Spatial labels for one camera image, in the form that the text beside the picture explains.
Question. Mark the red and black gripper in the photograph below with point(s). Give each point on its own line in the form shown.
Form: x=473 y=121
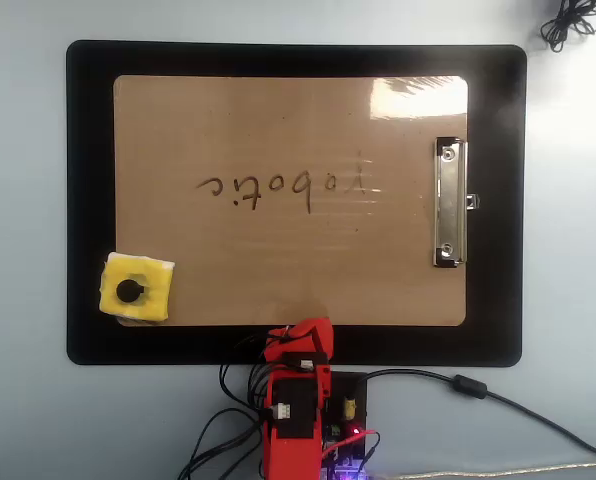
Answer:
x=308 y=340

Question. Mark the yellow sponge with black knob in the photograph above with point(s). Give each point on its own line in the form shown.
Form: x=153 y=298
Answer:
x=143 y=300

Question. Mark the black robot base with electronics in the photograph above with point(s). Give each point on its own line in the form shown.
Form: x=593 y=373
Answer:
x=350 y=395

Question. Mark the brown clipboard board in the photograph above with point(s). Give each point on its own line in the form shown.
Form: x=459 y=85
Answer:
x=288 y=125

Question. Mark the silver metal clipboard clip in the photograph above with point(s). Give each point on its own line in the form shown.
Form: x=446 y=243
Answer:
x=450 y=200

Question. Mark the black rubber mat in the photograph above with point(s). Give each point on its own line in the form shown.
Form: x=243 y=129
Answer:
x=88 y=200

